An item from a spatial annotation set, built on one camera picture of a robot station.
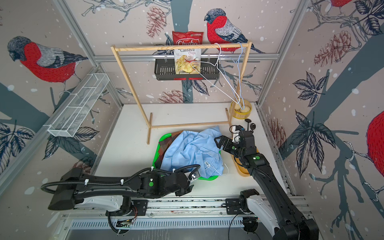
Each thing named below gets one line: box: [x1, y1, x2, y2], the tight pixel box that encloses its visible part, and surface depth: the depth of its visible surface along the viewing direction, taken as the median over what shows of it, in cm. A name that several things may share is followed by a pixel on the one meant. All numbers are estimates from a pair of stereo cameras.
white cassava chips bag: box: [174, 48, 202, 75], surface depth 88 cm
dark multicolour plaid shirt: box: [154, 130, 184, 168], surface depth 86 cm
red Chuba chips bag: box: [172, 31, 204, 45], surface depth 86 cm
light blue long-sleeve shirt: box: [161, 126, 225, 179], surface depth 80 cm
